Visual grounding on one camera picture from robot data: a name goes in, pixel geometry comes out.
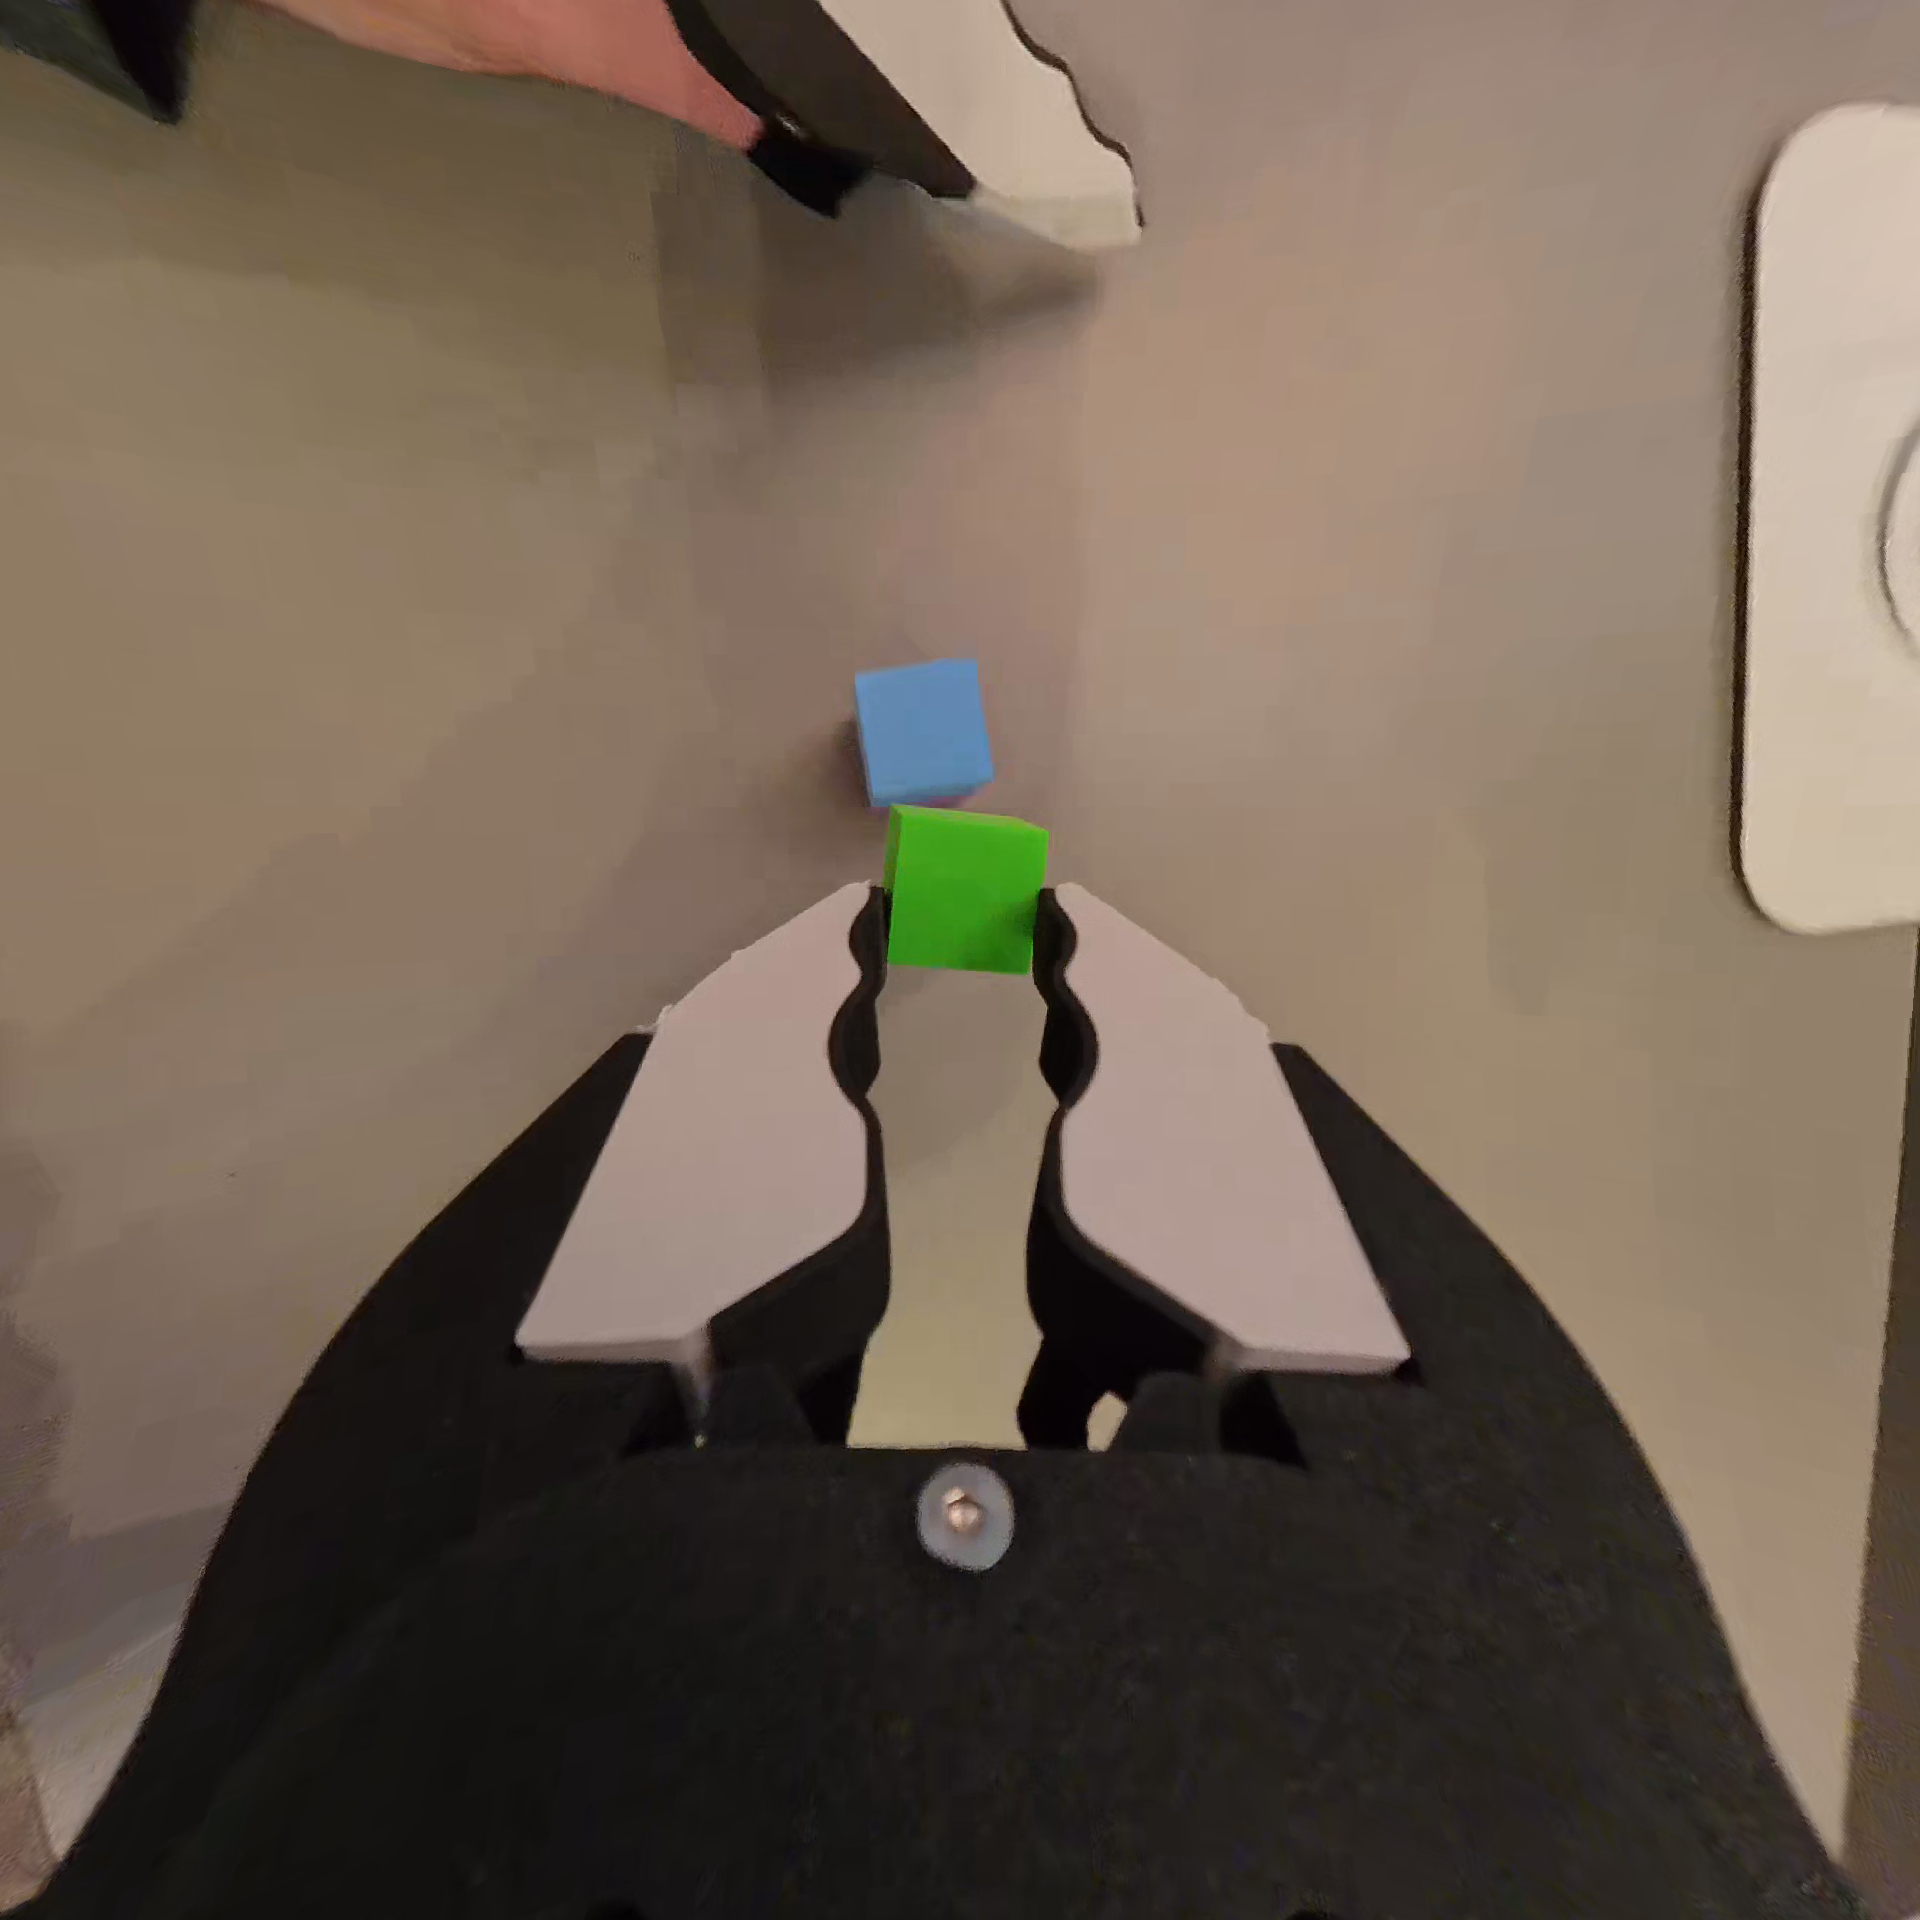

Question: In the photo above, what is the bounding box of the person's left hand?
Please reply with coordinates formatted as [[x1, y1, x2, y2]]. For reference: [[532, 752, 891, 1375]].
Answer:
[[247, 0, 781, 154]]

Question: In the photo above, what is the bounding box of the blue foam cube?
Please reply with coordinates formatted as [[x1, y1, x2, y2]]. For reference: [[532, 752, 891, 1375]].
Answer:
[[852, 661, 996, 809]]

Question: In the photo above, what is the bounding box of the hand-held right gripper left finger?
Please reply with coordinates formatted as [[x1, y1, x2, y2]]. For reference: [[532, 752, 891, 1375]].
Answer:
[[512, 883, 891, 1446]]

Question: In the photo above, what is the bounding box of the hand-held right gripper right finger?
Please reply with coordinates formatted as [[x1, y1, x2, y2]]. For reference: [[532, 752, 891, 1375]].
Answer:
[[1014, 883, 1413, 1449]]

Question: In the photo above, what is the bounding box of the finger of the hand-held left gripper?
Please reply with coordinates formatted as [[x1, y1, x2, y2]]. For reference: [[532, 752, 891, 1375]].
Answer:
[[822, 0, 1146, 248]]

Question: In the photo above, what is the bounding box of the green foam cube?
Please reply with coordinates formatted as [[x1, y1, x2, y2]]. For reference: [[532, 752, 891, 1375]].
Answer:
[[880, 805, 1051, 975]]

